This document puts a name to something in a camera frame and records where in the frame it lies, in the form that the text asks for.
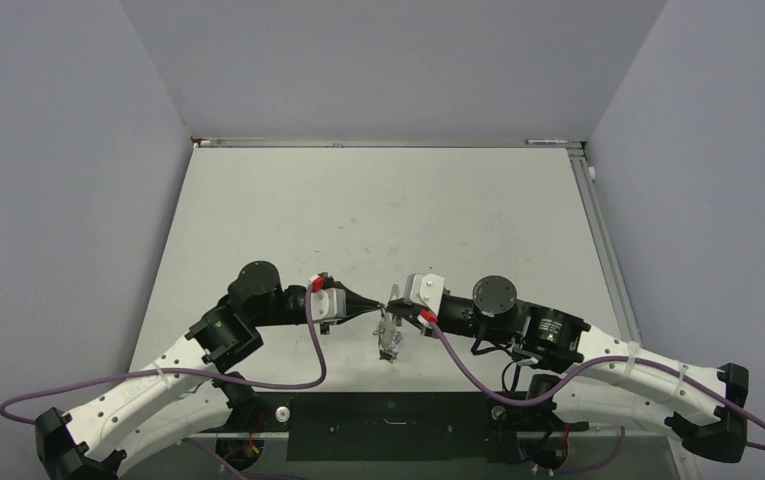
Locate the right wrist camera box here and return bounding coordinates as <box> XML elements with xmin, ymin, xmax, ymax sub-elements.
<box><xmin>402</xmin><ymin>273</ymin><xmax>445</xmax><ymax>327</ymax></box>

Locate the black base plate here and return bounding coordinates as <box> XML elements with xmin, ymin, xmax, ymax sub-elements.
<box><xmin>191</xmin><ymin>392</ymin><xmax>590</xmax><ymax>463</ymax></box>

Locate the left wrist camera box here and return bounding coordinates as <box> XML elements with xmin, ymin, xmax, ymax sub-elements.
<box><xmin>308</xmin><ymin>272</ymin><xmax>347</xmax><ymax>324</ymax></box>

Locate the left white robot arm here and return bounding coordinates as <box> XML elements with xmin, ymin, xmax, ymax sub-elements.
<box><xmin>34</xmin><ymin>261</ymin><xmax>382</xmax><ymax>479</ymax></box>

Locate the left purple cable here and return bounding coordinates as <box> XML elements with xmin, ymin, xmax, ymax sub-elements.
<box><xmin>0</xmin><ymin>284</ymin><xmax>328</xmax><ymax>425</ymax></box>

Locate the purple cable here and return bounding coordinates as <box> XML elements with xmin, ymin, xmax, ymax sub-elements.
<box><xmin>424</xmin><ymin>317</ymin><xmax>765</xmax><ymax>458</ymax></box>
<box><xmin>0</xmin><ymin>284</ymin><xmax>328</xmax><ymax>425</ymax></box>

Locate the aluminium table frame rail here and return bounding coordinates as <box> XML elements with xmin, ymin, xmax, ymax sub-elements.
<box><xmin>567</xmin><ymin>142</ymin><xmax>695</xmax><ymax>439</ymax></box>

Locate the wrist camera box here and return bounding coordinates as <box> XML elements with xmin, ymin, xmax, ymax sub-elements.
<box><xmin>402</xmin><ymin>273</ymin><xmax>445</xmax><ymax>327</ymax></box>
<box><xmin>308</xmin><ymin>272</ymin><xmax>347</xmax><ymax>324</ymax></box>

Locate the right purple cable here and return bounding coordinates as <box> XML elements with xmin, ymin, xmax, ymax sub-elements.
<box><xmin>424</xmin><ymin>317</ymin><xmax>765</xmax><ymax>458</ymax></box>

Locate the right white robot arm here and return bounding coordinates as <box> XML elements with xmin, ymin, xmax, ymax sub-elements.
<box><xmin>385</xmin><ymin>274</ymin><xmax>749</xmax><ymax>464</ymax></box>

